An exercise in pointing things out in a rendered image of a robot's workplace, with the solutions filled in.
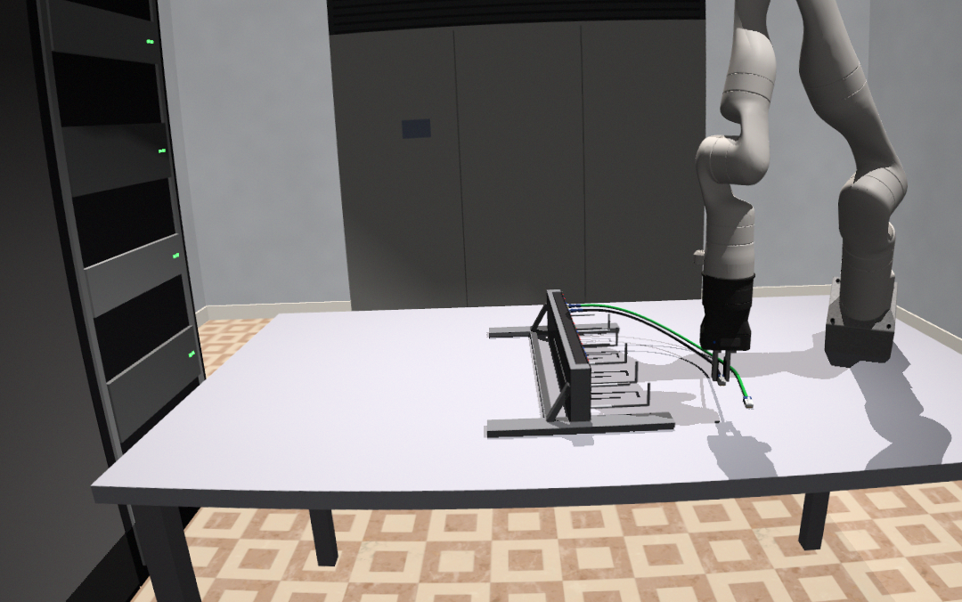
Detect dark grey rack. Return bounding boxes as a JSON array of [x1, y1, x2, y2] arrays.
[[487, 289, 675, 436]]

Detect black cable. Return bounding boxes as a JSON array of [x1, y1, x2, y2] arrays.
[[577, 308, 712, 364]]

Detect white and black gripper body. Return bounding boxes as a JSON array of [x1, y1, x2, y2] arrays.
[[694, 240, 755, 351]]

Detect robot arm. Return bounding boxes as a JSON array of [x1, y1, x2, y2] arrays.
[[696, 0, 908, 321]]

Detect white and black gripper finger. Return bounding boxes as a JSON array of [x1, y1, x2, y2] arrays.
[[723, 351, 737, 382], [711, 351, 722, 382]]

